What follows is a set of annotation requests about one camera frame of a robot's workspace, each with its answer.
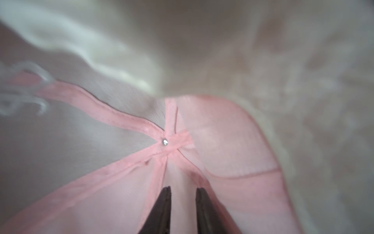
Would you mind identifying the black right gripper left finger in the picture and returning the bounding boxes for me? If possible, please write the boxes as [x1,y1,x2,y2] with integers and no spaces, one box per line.
[139,186,171,234]

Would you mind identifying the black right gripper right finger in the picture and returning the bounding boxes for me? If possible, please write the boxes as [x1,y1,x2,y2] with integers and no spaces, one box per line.
[195,188,228,234]

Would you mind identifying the pink baseball cap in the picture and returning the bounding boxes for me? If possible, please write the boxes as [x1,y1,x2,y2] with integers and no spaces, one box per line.
[1,1,374,234]

